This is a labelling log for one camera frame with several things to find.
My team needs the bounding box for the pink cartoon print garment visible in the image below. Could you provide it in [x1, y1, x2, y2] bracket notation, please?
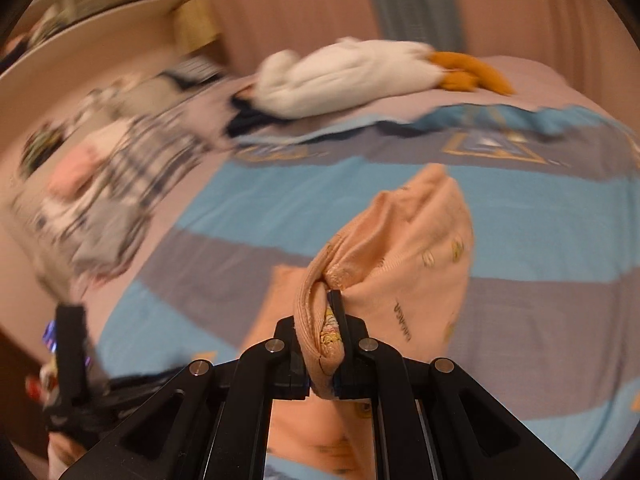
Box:
[243, 164, 474, 479]

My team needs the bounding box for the grey clothing pile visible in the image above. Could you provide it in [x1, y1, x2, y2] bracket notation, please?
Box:
[28, 197, 150, 301]

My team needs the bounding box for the dark folded clothing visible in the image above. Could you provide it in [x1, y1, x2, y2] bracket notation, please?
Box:
[226, 94, 291, 138]

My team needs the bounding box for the person's left hand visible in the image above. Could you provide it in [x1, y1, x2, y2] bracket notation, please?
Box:
[48, 432, 87, 480]

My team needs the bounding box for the plaid grey pillow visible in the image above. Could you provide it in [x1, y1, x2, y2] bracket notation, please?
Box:
[29, 104, 222, 271]

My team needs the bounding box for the blue grey patterned bed sheet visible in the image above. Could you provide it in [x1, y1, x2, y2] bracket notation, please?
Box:
[98, 105, 639, 479]

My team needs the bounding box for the striped dark cushion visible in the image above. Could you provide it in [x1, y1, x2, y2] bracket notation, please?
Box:
[160, 55, 226, 91]

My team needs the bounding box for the pink mauve bed cover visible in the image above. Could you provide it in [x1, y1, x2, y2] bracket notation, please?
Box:
[69, 54, 597, 311]

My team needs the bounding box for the white plush goose toy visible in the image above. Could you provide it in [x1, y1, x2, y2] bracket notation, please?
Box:
[250, 38, 515, 120]

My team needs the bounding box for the yellow tassel hanging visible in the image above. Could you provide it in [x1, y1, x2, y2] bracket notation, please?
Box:
[171, 0, 221, 58]

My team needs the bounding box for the grey blue curtain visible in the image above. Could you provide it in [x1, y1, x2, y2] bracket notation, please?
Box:
[373, 0, 465, 52]

